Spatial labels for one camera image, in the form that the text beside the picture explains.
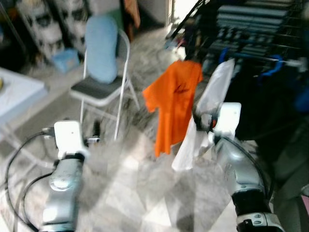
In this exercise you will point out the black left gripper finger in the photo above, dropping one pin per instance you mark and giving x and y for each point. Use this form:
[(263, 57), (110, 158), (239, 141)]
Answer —
[(97, 129)]

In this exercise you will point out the orange t-shirt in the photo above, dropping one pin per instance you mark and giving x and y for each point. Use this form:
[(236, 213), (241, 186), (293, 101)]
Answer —
[(174, 101)]

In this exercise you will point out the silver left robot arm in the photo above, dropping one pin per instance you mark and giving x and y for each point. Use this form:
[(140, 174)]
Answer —
[(63, 193)]

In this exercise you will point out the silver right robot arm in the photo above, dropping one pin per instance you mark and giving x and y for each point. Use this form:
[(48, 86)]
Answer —
[(241, 169)]

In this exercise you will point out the blue plastic hanger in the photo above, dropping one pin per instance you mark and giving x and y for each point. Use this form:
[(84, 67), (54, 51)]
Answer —
[(223, 54), (275, 65)]

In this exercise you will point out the white garment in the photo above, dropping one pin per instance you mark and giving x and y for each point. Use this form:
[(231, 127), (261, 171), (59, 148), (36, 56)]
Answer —
[(217, 84)]

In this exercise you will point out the white folding chair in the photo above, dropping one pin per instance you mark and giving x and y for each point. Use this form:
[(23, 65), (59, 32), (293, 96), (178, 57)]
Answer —
[(99, 89)]

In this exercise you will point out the black garment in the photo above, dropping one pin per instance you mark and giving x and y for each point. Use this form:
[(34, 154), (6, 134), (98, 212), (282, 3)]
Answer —
[(265, 106)]

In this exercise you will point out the blue plastic box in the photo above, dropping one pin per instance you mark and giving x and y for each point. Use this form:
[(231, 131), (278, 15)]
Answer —
[(65, 60)]

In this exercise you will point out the white folding table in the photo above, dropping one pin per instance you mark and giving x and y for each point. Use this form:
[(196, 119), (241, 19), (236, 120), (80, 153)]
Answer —
[(19, 94)]

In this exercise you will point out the black drying rack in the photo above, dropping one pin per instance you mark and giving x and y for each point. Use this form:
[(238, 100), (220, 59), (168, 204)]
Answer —
[(251, 24)]

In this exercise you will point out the white storage shelf rack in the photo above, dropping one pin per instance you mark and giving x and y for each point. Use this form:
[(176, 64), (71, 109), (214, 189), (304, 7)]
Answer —
[(41, 29), (75, 21)]

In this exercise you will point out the brown wooden board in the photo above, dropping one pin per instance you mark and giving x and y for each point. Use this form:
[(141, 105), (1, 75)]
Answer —
[(131, 12)]

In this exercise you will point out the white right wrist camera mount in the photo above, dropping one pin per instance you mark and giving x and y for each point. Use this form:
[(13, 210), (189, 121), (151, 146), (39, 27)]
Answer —
[(228, 120)]

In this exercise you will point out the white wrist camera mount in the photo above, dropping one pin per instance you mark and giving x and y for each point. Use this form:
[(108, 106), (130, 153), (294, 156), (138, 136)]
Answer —
[(68, 137), (228, 120)]

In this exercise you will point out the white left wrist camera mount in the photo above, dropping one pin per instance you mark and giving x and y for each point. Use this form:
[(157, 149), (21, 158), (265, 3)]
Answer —
[(68, 137)]

